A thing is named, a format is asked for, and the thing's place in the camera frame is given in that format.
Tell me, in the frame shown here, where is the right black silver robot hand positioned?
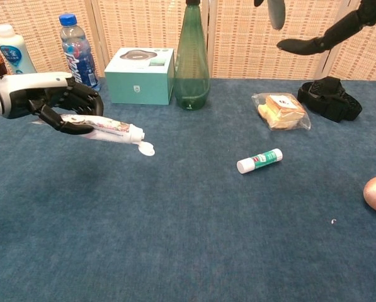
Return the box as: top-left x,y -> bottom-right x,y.
253,0 -> 376,56

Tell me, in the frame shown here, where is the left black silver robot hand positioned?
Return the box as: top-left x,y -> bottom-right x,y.
0,71 -> 105,135

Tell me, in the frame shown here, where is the white floral toothpaste tube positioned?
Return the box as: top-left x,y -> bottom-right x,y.
31,113 -> 146,145

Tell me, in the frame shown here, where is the blue-capped water bottle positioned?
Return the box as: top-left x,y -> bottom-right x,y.
59,13 -> 100,92

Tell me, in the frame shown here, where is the white milk bottle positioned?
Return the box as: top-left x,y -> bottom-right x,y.
0,24 -> 37,76

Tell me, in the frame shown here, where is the woven folding screen panel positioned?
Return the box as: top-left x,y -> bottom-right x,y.
91,0 -> 210,80
318,0 -> 376,82
207,0 -> 333,80
0,0 -> 96,76

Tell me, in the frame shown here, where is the bread in clear bag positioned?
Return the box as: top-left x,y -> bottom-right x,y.
251,92 -> 312,131

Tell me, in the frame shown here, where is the teal white product box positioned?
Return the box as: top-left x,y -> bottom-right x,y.
104,47 -> 176,106

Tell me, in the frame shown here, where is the green spray bottle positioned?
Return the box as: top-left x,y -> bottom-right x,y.
174,0 -> 211,111

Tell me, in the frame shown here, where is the white green glue stick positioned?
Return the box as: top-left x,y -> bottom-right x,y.
236,148 -> 283,175

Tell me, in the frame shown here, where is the blue table mat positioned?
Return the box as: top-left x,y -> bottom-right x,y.
0,77 -> 376,302

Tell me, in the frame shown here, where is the black strap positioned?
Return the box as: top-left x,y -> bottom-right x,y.
297,75 -> 363,123

